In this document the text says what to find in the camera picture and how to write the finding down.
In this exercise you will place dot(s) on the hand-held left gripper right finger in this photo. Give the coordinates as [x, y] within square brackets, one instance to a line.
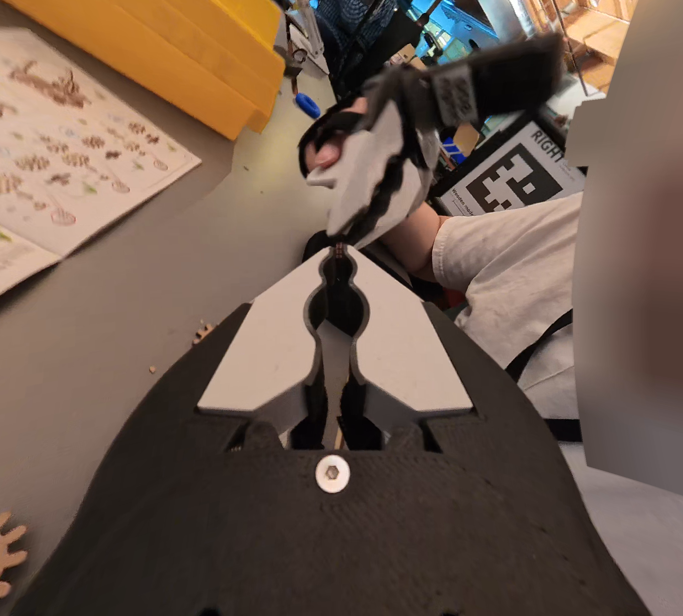
[411, 360]

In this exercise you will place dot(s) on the paper instruction booklet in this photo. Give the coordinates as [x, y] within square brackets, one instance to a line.
[80, 157]

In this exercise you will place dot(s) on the person's right hand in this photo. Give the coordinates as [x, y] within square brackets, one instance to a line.
[325, 154]

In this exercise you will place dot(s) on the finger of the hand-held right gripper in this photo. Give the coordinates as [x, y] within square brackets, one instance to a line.
[368, 168]
[419, 184]

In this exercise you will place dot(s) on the small wooden model part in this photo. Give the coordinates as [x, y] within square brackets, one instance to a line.
[340, 251]

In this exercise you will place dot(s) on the small wooden gear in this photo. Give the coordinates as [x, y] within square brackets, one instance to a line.
[203, 332]

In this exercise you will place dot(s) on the large wooden gear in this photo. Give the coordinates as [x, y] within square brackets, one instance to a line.
[10, 558]

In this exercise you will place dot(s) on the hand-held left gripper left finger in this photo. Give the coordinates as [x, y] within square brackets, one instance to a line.
[256, 360]

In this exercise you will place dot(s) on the yellow plastic bin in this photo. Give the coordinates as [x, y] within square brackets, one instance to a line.
[133, 13]

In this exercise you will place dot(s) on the white tag sign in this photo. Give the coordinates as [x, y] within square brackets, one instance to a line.
[512, 184]

